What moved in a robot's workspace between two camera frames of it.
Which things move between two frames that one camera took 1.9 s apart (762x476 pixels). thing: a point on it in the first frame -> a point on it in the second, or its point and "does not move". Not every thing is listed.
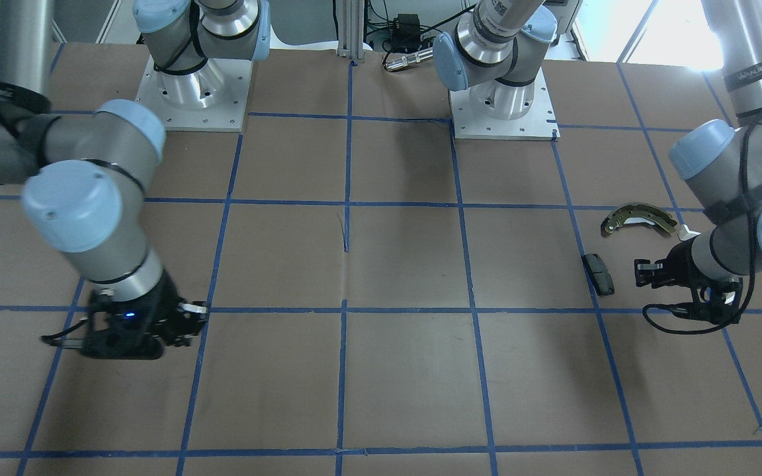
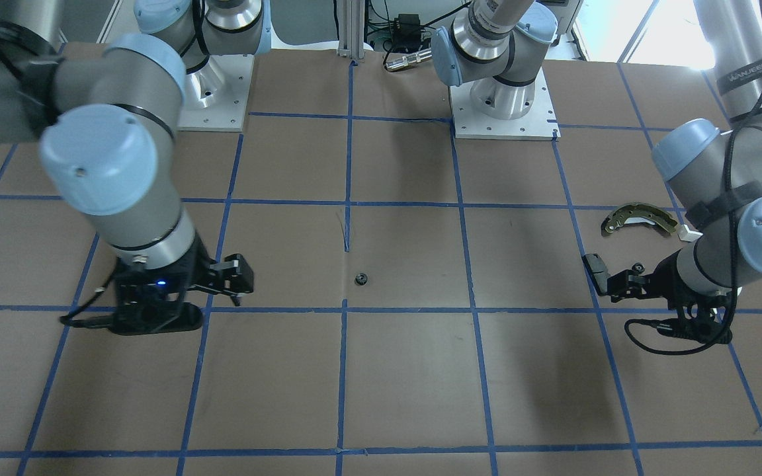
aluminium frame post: [350, 29] does not move
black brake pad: [602, 279] does not move
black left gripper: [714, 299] -> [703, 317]
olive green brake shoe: [638, 213] does not move
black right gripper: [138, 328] -> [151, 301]
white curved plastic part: [684, 233] does not move
